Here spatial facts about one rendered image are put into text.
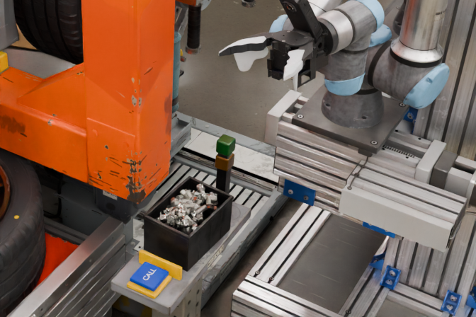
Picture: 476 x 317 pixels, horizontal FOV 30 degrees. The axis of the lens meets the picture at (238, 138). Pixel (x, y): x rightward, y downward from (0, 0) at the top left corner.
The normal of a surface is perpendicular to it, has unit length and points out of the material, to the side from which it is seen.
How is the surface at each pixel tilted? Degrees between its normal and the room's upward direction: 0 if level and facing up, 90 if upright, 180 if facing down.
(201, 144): 0
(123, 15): 90
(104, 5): 90
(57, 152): 90
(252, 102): 0
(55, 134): 90
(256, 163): 0
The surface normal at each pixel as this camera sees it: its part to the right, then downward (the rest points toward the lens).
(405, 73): -0.43, 0.50
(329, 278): 0.07, -0.81
